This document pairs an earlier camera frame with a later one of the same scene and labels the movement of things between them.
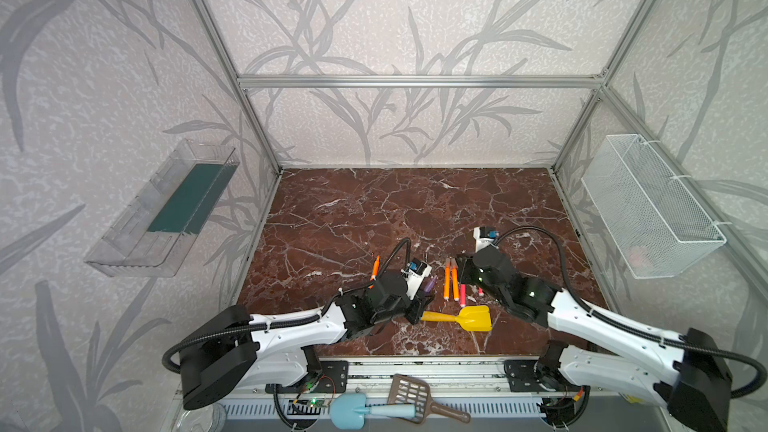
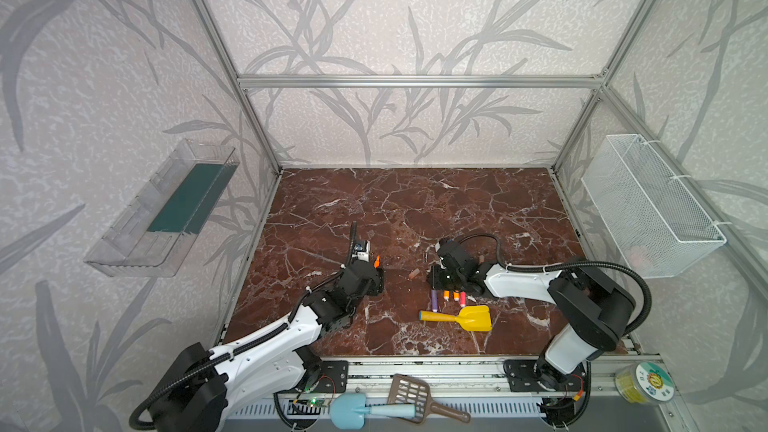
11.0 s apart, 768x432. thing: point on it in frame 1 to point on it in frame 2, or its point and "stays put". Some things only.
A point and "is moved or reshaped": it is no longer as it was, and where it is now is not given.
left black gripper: [411, 302] to [365, 270]
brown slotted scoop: [406, 390] stays put
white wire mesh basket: [655, 225] stays put
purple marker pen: [430, 285] is moved or reshaped
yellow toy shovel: [471, 317] stays put
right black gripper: [471, 270] to [438, 274]
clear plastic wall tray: [153, 232] stays put
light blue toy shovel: [348, 411] stays put
